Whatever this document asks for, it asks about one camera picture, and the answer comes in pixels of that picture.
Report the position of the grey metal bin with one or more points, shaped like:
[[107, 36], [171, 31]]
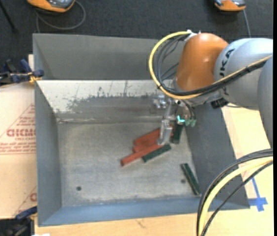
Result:
[[99, 161]]

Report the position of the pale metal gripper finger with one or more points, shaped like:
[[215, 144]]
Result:
[[162, 134], [169, 133]]

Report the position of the black cylinder on white bracket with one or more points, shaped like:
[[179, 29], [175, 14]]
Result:
[[219, 103]]

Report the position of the dark green flat block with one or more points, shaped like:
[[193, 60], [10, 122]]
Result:
[[177, 134], [157, 152], [190, 179]]

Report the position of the red-brown flat block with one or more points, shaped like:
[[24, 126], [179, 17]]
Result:
[[134, 157], [146, 148], [147, 137]]

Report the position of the brown cardboard board, red print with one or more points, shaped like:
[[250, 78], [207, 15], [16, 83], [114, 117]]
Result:
[[10, 156]]

